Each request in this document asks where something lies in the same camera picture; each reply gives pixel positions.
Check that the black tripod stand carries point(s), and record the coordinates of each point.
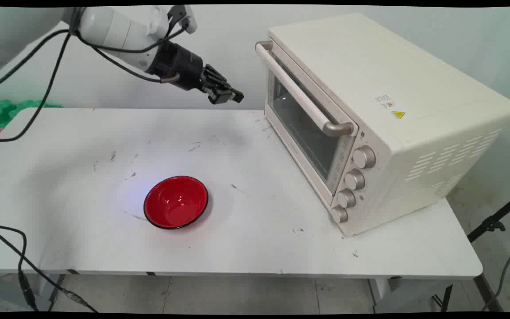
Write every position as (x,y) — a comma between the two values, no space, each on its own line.
(492,223)

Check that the white label sticker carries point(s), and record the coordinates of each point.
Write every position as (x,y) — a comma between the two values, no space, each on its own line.
(384,101)

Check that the silver oven knob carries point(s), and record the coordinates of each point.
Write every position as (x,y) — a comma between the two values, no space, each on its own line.
(354,179)
(364,157)
(339,214)
(346,198)

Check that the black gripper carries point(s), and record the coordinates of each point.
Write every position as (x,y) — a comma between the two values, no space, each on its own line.
(179,64)

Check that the grey table leg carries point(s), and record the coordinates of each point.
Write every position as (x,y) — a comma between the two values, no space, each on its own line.
(11,290)

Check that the red bowl black rim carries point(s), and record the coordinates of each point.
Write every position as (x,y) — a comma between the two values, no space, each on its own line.
(175,204)

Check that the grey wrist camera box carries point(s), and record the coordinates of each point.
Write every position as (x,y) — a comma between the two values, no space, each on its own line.
(184,17)

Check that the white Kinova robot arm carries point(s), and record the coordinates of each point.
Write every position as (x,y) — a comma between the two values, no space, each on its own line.
(113,29)

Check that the yellow warning sticker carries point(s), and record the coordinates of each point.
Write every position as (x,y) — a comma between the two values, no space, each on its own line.
(398,114)

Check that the cream toaster oven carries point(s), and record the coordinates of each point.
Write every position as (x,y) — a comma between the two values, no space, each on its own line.
(414,88)

